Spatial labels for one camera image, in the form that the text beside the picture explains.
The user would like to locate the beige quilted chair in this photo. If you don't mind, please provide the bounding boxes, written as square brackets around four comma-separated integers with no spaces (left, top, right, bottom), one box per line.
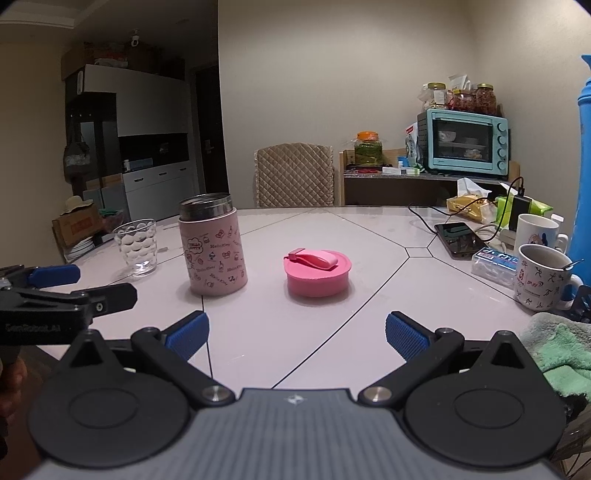
[254,142,335,208]

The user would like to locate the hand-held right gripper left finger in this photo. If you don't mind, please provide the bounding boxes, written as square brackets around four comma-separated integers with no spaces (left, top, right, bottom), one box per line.
[59,310,235,408]

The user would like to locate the wooden side shelf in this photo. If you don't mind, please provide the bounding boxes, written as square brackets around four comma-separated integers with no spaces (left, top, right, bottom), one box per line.
[339,148,520,206]

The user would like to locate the glass jar pale contents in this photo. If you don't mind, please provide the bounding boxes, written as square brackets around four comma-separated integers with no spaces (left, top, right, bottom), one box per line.
[426,83,448,110]

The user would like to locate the white mug blue print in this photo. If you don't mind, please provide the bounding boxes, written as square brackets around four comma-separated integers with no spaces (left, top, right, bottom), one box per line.
[515,213,570,252]

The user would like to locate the cardboard box red label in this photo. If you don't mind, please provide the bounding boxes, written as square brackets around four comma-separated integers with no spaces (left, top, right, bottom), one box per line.
[52,208,105,247]

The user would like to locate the straw hat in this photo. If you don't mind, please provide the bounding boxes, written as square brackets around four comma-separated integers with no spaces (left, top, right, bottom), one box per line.
[62,196,95,216]

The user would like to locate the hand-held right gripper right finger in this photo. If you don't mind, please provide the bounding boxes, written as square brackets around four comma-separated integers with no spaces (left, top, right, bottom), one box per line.
[358,311,539,408]

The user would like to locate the yellow snack bag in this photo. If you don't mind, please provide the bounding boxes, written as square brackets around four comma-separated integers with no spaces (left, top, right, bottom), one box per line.
[446,194,497,224]

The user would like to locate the brown cardboard box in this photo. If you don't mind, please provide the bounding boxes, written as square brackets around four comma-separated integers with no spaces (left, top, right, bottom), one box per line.
[61,41,185,77]

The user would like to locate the clear dimpled glass cup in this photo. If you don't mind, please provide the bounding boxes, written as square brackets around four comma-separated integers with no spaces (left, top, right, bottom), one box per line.
[113,219,159,278]

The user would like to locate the teal toaster oven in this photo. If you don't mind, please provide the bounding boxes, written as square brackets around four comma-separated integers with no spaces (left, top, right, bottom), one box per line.
[418,108,510,180]

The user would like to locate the clear box blue label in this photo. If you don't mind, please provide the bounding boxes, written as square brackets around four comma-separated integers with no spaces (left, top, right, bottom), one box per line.
[472,246,522,291]

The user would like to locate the black cable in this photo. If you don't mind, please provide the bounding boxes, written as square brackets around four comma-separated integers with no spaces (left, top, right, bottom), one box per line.
[409,176,527,241]

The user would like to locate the white power strip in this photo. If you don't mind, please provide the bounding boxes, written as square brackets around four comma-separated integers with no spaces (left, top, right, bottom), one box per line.
[475,224,517,246]

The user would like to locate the pink printed bottle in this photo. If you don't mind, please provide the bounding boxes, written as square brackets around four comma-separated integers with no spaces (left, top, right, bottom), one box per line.
[178,193,249,297]

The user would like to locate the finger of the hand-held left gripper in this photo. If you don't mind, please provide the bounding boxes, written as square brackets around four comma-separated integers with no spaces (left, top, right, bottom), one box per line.
[0,283,138,324]
[0,264,81,291]

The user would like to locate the dark door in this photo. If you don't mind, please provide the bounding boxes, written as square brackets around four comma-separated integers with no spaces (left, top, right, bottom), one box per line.
[194,65,232,210]

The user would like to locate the pink bottle cap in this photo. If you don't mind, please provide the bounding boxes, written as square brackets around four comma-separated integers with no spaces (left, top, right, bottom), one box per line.
[283,248,352,300]

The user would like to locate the white green packet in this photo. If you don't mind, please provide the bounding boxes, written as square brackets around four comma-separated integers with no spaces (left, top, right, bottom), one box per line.
[404,122,423,167]

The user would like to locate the grey hanging bag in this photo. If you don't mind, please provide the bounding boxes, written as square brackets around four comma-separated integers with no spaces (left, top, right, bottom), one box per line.
[64,117,90,183]

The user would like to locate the green towel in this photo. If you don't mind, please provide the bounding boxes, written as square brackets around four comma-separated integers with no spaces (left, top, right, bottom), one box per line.
[519,312,591,398]

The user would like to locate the tall glass jar red contents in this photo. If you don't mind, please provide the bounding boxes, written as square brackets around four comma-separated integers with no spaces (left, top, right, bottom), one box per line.
[475,83,498,115]

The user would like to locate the white tissue paper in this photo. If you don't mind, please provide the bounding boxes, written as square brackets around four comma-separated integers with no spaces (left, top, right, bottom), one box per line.
[457,178,492,197]

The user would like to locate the white mug figure print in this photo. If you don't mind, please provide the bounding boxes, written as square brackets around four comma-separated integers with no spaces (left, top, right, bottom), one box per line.
[514,244,583,311]

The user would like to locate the white tall cabinet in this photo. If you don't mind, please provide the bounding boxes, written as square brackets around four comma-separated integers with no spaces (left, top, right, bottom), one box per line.
[65,64,197,222]

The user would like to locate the person's left hand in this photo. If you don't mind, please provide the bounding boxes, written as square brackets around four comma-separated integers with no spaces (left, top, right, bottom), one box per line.
[0,355,29,416]

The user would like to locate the stack of white plates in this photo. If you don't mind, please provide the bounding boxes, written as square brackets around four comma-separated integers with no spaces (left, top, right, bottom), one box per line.
[67,237,95,264]

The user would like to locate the black charger on green box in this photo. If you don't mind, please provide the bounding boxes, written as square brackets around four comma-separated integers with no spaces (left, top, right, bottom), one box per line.
[496,196,552,219]

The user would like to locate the black smartphone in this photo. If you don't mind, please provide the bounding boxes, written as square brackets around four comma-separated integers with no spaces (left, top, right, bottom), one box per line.
[435,222,488,258]

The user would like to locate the blue thermos flask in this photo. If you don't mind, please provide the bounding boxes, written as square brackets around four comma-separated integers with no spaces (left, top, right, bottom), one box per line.
[567,54,591,278]

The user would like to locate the green pickle jar orange lid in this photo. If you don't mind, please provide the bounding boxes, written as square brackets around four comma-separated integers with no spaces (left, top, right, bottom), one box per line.
[355,131,384,166]

